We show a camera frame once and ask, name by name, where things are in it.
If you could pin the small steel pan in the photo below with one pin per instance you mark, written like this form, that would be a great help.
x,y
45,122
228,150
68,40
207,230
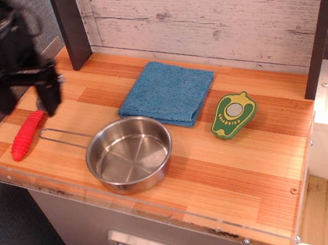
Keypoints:
x,y
128,155

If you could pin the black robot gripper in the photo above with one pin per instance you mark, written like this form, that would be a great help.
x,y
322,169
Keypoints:
x,y
21,65

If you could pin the dark right shelf post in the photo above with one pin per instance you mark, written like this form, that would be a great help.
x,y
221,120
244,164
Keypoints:
x,y
317,51

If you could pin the red handled metal spoon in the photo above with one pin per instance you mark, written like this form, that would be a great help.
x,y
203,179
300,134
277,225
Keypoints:
x,y
23,140

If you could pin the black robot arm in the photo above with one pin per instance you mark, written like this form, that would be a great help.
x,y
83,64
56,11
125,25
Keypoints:
x,y
21,65

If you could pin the dark left shelf post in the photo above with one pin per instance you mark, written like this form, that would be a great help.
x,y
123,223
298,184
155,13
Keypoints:
x,y
73,31

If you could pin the green toy pepper half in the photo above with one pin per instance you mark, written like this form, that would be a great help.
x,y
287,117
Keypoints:
x,y
233,112

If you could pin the dark shelf post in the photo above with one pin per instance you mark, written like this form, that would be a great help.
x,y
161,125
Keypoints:
x,y
73,31
317,51

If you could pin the blue folded towel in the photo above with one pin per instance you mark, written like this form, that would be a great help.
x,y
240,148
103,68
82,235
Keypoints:
x,y
170,94

